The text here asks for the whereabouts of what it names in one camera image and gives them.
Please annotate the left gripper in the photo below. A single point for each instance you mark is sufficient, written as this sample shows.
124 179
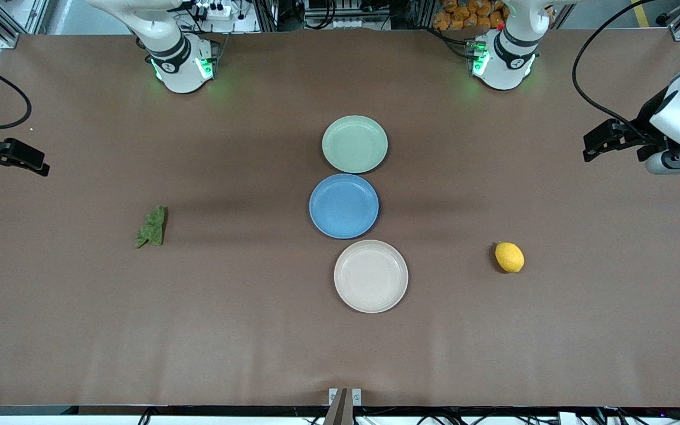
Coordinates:
649 123

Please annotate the green lettuce leaf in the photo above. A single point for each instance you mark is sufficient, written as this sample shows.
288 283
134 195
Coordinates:
152 227

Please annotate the yellow lemon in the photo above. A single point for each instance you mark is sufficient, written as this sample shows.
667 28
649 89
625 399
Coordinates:
509 257

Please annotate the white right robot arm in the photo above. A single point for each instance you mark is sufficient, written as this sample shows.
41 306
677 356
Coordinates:
177 65

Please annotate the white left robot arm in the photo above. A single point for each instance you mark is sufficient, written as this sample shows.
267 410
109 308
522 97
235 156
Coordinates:
508 65

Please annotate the bag of orange items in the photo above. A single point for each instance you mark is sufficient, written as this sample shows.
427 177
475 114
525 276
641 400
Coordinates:
458 15

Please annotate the white power strip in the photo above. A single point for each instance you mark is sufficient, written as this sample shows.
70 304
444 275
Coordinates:
216 10

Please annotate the green round plate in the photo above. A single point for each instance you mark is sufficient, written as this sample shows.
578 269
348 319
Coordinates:
355 144

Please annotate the beige round plate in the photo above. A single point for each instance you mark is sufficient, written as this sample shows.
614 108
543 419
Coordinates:
370 276

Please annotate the blue round plate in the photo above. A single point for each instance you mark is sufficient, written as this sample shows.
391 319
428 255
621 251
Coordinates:
343 206

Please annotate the dark equipment rack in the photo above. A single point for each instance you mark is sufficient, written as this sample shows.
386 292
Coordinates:
346 12

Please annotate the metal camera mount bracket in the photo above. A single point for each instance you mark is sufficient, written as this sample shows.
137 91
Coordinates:
345 407

